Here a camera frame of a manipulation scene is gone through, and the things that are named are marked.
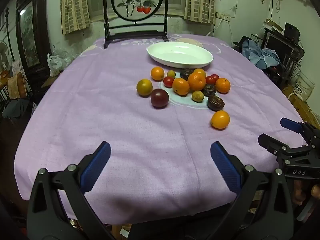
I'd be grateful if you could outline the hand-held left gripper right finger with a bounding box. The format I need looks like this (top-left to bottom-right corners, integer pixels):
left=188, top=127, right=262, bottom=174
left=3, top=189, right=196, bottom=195
left=210, top=141, right=294, bottom=240

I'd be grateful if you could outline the purple printed tablecloth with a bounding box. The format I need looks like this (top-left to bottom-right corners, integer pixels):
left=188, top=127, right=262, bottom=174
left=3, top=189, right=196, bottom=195
left=14, top=34, right=308, bottom=224

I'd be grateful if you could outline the yellow-green orange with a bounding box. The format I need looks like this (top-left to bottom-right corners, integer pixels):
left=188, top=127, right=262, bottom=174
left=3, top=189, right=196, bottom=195
left=136, top=79, right=153, bottom=96

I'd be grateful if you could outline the white oval plate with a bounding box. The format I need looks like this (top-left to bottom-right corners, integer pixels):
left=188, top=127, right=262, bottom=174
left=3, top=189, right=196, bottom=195
left=147, top=42, right=214, bottom=69

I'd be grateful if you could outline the wicker basket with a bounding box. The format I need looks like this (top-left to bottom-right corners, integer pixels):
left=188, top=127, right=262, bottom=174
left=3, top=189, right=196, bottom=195
left=7, top=72, right=28, bottom=99

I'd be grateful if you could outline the black monitor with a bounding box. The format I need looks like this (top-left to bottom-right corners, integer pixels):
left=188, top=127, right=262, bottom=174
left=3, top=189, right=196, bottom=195
left=265, top=34, right=298, bottom=58

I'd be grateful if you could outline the blue cloth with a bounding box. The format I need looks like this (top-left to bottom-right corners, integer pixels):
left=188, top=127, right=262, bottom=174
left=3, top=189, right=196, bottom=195
left=242, top=39, right=281, bottom=69

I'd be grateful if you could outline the cardboard box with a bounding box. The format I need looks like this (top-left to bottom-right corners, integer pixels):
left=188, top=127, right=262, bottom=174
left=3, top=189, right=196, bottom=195
left=282, top=85, right=320, bottom=128

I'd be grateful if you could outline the person's right hand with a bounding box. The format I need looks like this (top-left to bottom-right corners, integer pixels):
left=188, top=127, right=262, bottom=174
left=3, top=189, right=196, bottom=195
left=292, top=180, right=320, bottom=207

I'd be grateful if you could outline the black speaker box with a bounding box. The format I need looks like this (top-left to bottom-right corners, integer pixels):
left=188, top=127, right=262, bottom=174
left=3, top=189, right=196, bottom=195
left=284, top=22, right=300, bottom=43

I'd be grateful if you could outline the dark wrinkled passion fruit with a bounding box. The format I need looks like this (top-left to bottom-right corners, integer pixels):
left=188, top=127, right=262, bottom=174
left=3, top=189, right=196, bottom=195
left=207, top=95, right=225, bottom=111
left=202, top=84, right=217, bottom=97
left=180, top=69, right=195, bottom=80

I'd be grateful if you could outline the white plastic bag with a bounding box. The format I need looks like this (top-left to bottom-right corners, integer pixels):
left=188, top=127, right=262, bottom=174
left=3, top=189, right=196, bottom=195
left=47, top=54, right=67, bottom=77

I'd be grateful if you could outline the dark wooden framed picture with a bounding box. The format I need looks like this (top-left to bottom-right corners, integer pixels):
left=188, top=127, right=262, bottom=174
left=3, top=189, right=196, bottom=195
left=15, top=0, right=50, bottom=85

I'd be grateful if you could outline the black metal rack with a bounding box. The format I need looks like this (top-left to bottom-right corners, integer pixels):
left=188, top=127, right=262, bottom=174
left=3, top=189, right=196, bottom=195
left=264, top=27, right=304, bottom=90

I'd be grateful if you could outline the beige checked curtain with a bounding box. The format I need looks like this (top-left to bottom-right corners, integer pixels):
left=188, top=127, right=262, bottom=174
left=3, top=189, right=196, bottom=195
left=61, top=0, right=90, bottom=35
left=184, top=0, right=216, bottom=25

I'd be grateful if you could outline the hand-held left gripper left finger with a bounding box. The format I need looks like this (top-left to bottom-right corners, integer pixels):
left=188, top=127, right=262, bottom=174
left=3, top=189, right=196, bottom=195
left=26, top=141, right=118, bottom=240

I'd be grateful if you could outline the ribbed tangerine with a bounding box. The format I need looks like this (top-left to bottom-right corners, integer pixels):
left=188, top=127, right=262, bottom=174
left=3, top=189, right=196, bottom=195
left=187, top=72, right=206, bottom=92

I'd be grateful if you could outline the round painted screen black stand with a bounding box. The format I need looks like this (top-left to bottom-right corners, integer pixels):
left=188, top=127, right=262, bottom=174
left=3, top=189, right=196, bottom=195
left=103, top=0, right=170, bottom=49

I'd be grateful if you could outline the white printed container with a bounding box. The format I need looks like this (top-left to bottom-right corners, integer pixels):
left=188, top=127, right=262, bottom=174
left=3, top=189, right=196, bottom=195
left=295, top=70, right=315, bottom=100

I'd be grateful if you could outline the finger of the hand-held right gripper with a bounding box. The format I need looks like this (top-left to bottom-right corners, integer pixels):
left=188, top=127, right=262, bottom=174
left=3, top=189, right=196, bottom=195
left=258, top=133, right=313, bottom=156
left=280, top=117, right=320, bottom=145

